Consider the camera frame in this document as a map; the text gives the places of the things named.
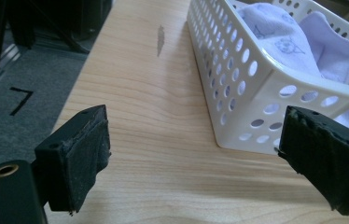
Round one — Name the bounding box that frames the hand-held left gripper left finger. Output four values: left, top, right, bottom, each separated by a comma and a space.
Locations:
34, 104, 112, 217

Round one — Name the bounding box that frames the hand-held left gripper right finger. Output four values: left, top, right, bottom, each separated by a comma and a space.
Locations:
276, 105, 349, 217

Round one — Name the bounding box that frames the white perforated plastic basket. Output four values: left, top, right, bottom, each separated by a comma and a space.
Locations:
187, 0, 349, 156

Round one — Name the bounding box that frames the white printed cloth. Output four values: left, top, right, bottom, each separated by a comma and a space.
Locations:
236, 2, 349, 133

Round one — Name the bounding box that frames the black metal stand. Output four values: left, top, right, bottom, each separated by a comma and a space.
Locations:
0, 0, 114, 80

